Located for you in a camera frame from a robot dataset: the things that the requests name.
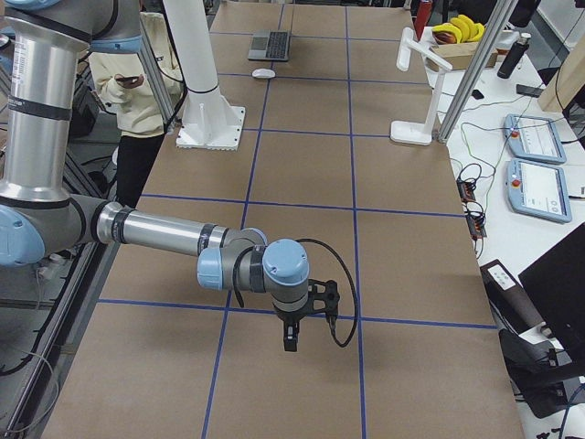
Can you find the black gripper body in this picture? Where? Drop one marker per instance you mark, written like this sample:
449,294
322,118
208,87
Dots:
289,318

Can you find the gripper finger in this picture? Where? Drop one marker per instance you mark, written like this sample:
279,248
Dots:
294,336
287,337

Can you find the white computer mouse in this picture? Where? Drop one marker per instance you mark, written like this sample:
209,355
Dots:
263,74

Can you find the grey laptop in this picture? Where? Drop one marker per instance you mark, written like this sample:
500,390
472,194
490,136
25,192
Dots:
270,45

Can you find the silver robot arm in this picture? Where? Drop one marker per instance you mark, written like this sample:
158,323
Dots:
39,216

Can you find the white desk lamp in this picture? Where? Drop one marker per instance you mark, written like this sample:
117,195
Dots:
417,103

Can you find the black monitor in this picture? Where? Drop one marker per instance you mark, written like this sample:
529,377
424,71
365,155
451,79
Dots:
555,285

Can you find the near teach pendant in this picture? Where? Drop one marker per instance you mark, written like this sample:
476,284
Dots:
538,190

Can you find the teach pendant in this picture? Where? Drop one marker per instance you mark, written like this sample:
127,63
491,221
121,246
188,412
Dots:
534,138
538,190

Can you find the person in cream hoodie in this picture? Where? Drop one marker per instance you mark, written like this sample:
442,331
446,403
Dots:
119,80

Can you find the far teach pendant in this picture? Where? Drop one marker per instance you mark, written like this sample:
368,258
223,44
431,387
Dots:
534,138

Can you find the cardboard box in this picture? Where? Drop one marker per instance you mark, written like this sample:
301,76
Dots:
459,55

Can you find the yellow bananas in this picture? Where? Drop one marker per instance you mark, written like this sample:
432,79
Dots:
458,30

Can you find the black water bottle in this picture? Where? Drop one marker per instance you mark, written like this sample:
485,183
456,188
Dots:
514,55

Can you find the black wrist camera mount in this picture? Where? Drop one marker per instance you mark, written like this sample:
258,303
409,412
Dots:
323,298

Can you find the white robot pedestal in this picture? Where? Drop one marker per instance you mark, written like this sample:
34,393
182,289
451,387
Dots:
208,120

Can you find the aluminium frame post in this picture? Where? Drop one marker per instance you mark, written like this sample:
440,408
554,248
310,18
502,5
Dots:
497,20

